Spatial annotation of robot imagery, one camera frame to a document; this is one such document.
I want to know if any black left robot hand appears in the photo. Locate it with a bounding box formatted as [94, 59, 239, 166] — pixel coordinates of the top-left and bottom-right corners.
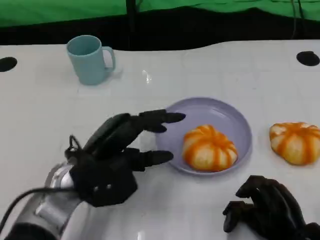
[64, 109, 187, 186]

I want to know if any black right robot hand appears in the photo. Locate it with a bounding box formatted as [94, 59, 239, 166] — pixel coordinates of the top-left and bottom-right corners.
[222, 174, 312, 240]

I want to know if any orange and white bread roll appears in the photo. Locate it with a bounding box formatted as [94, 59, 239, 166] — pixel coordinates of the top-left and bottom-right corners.
[181, 124, 238, 173]
[268, 121, 320, 166]

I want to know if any pale green mug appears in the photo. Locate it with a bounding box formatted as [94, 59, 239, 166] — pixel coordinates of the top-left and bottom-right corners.
[66, 35, 117, 86]

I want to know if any lilac plate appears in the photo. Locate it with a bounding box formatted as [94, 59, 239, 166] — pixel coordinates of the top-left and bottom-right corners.
[155, 96, 253, 176]

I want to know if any black upright pole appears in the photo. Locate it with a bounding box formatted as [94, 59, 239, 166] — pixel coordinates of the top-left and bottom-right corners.
[125, 0, 138, 50]

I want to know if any green backdrop cloth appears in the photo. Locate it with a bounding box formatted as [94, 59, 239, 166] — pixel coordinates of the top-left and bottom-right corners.
[0, 0, 320, 28]

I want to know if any black backdrop cloth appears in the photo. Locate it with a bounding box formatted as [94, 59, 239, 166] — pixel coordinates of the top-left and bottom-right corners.
[0, 8, 320, 52]

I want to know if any short black wrist cable loop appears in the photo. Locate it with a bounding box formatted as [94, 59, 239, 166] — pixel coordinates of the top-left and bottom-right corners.
[64, 134, 82, 157]

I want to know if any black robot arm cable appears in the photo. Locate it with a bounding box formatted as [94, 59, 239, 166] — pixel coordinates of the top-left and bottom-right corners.
[0, 187, 78, 227]

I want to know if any black table cable hole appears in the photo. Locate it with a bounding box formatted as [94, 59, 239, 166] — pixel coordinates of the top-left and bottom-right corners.
[0, 56, 18, 73]

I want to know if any thin black hanging cable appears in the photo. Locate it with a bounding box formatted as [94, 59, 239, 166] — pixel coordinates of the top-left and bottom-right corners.
[288, 0, 297, 40]
[296, 0, 304, 20]

